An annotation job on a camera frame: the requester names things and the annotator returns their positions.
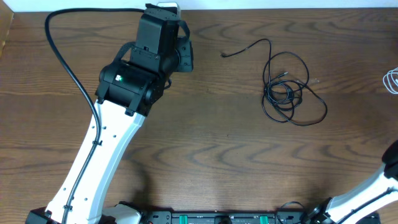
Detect white cable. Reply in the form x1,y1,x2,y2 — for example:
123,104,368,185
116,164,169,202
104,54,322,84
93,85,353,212
382,67,398,95

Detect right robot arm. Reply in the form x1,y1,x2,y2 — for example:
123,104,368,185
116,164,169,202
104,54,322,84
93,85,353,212
302,142,397,224

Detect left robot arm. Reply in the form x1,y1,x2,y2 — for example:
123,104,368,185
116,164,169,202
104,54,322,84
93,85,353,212
26,2,193,223

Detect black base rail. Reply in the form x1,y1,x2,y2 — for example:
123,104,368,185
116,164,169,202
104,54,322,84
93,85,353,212
138,210,303,224

